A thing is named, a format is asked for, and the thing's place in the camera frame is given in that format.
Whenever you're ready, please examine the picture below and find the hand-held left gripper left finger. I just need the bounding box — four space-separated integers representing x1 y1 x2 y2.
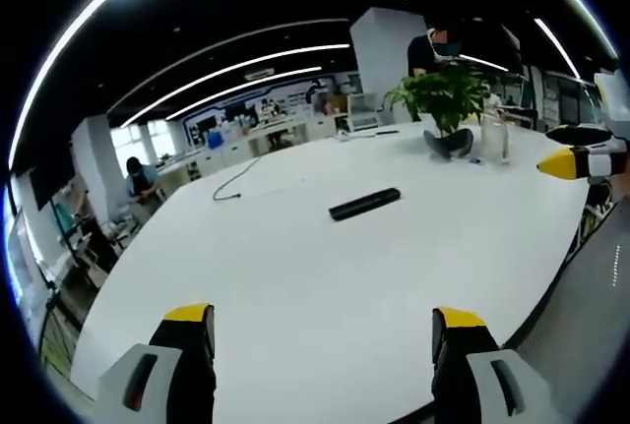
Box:
95 302 219 424

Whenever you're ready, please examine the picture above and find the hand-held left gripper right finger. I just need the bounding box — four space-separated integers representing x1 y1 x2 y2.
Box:
430 306 567 424

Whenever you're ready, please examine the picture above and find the black remote control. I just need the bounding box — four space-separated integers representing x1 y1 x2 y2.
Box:
328 187 403 222

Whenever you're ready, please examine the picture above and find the clear glass bottle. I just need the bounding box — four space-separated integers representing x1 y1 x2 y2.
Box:
479 113 510 164

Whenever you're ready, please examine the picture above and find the black chair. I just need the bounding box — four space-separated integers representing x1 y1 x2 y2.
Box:
73 216 122 277

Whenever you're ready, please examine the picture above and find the black plant pot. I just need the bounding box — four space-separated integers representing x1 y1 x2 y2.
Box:
422 128 475 160

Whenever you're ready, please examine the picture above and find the green potted plant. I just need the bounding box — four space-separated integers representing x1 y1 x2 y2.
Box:
382 62 489 139

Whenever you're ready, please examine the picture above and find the white column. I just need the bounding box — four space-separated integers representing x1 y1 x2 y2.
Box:
349 6 428 123

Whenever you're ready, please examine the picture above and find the white laptop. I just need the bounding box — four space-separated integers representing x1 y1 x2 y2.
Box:
346 91 381 131

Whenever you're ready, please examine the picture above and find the white counter with items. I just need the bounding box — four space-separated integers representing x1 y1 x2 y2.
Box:
157 113 341 184

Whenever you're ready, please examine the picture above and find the grey cable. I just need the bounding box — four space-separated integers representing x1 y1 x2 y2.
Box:
212 153 262 201

